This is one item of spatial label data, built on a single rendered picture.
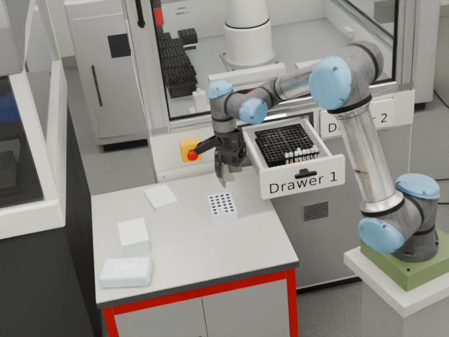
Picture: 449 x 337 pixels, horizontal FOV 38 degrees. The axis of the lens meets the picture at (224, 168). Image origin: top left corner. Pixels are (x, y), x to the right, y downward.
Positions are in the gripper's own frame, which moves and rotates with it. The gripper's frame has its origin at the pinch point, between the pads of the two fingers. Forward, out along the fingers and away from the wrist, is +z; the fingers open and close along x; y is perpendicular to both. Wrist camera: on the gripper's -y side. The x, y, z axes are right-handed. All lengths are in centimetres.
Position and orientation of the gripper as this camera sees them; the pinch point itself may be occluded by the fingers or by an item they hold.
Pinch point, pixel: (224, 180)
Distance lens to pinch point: 215.2
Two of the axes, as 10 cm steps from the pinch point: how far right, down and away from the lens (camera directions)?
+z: 1.0, 8.4, 5.3
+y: 9.0, 1.5, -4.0
